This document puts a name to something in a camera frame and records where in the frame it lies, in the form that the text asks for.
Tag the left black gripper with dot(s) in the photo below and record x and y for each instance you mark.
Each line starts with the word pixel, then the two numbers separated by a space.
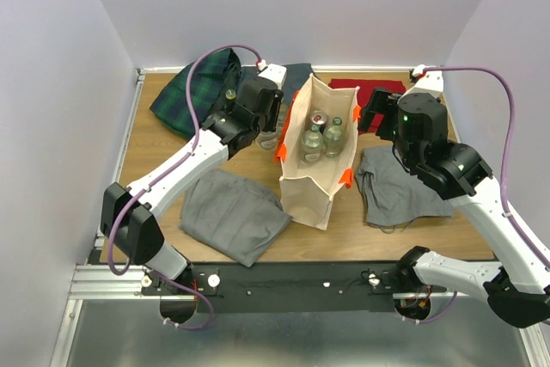
pixel 275 110

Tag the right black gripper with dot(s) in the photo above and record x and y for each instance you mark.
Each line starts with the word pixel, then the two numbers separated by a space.
pixel 381 101

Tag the clear soda water bottle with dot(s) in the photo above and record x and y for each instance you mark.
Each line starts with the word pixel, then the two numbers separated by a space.
pixel 334 138
pixel 267 140
pixel 311 145

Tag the green glass bottle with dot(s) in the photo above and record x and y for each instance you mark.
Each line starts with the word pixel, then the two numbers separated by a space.
pixel 231 98

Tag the beige canvas bag orange handles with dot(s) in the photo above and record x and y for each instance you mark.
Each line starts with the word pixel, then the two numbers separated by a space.
pixel 308 189

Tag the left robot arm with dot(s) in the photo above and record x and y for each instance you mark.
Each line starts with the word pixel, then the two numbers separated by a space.
pixel 129 214

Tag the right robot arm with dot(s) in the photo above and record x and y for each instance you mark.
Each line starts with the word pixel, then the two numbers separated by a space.
pixel 516 284

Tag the red folded cloth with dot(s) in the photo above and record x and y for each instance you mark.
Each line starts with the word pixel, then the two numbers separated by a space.
pixel 365 91

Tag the dark blue folded cloth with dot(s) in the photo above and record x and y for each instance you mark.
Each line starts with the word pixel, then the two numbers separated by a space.
pixel 296 76

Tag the red top drink can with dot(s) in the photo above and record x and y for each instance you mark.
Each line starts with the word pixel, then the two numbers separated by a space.
pixel 319 118

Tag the green plaid cloth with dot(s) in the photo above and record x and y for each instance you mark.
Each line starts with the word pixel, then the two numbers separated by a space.
pixel 209 82

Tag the grey folded cloth right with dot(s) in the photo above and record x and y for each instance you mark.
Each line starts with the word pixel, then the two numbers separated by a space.
pixel 391 196

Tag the grey folded cloth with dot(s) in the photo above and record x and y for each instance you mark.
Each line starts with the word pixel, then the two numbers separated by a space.
pixel 235 215
pixel 391 196

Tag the grey folded cloth left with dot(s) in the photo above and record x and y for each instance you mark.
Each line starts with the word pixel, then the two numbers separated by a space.
pixel 235 215

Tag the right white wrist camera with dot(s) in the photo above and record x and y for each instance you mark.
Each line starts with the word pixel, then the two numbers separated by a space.
pixel 428 80

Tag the black mounting base plate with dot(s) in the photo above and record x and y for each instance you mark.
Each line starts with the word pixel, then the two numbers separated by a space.
pixel 315 286

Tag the aluminium frame rail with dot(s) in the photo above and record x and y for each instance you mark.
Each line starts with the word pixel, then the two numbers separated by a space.
pixel 91 282

